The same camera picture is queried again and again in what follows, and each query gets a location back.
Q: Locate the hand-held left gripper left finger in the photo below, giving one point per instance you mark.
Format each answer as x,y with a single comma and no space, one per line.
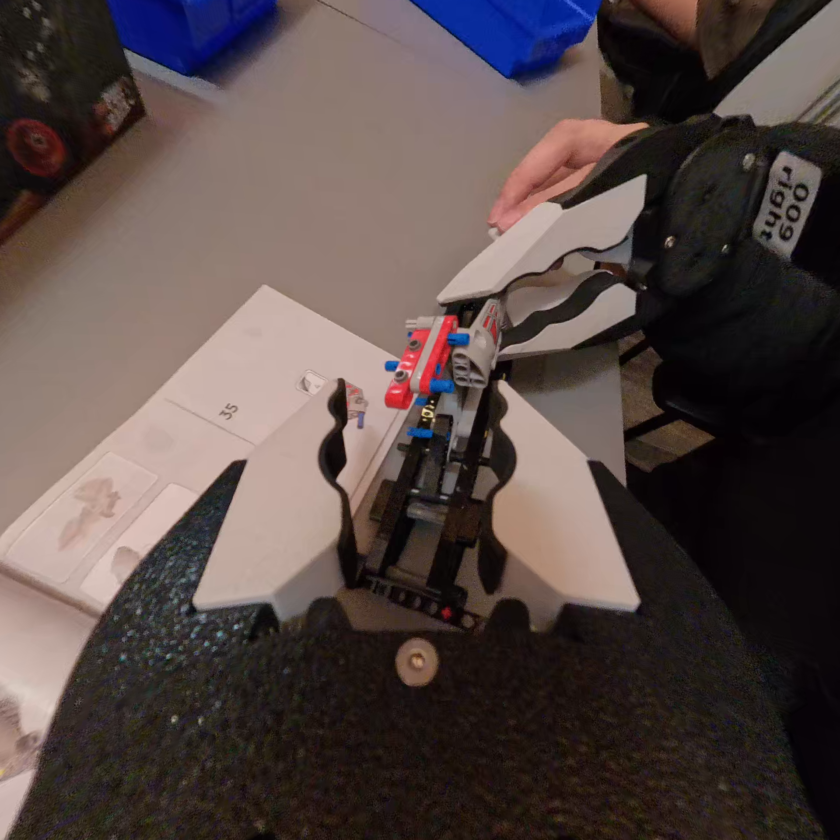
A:
275,525

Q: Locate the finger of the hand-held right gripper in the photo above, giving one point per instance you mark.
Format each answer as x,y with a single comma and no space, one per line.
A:
577,321
538,243

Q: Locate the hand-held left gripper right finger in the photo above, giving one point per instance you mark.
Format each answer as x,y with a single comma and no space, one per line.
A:
558,525

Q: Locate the grey toy panel red sticker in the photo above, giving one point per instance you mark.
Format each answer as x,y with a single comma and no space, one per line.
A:
476,361

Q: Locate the toy brick truck chassis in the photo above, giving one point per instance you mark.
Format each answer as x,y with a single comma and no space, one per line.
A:
420,367

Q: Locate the person's right forearm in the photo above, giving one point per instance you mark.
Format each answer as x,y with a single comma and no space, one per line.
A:
741,341

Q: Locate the person's right hand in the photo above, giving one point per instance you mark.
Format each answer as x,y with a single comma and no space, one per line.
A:
564,157

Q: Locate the black office chair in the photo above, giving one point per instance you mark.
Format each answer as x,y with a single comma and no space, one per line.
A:
682,410

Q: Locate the white instruction booklet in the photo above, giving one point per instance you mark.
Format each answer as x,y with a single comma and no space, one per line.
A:
262,354

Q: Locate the person's dark clothed body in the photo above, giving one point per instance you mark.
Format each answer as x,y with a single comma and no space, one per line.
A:
754,558

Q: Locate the blue storage bin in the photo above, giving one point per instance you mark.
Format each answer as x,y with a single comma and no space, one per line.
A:
184,26
512,33

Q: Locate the dark toy truck box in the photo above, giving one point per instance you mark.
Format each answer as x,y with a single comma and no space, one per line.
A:
59,98

